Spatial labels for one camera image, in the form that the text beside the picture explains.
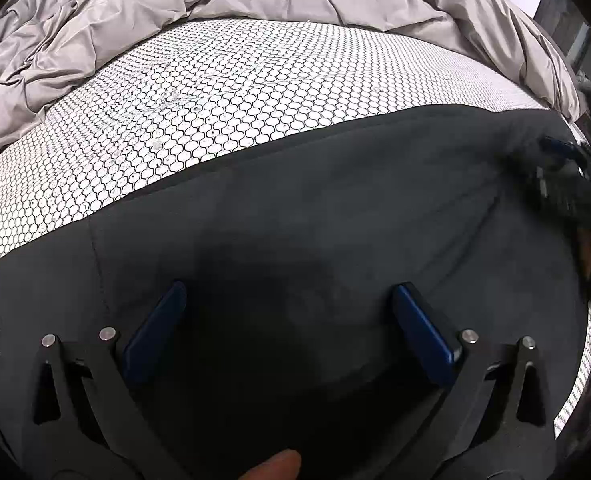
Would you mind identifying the grey duvet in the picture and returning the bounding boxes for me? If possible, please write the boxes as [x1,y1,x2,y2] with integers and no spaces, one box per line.
[0,0,584,157]

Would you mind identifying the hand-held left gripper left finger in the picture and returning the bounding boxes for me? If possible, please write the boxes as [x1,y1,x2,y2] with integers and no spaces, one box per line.
[22,280,192,480]

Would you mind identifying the person's left hand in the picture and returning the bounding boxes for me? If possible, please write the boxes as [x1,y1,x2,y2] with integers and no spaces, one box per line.
[235,448,303,480]

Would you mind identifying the black pants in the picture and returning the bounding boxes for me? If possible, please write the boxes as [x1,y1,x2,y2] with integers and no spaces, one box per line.
[0,104,591,480]

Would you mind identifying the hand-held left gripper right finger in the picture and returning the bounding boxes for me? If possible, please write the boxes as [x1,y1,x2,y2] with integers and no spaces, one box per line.
[391,282,559,480]

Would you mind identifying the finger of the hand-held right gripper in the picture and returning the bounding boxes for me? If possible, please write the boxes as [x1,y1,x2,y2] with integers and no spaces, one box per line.
[534,164,585,221]
[540,135,590,162]

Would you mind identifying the dark furniture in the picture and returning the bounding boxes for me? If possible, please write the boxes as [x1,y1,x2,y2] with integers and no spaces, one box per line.
[534,0,591,63]

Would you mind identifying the white honeycomb-patterned mattress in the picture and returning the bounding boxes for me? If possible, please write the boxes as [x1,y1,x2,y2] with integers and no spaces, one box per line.
[0,18,591,442]

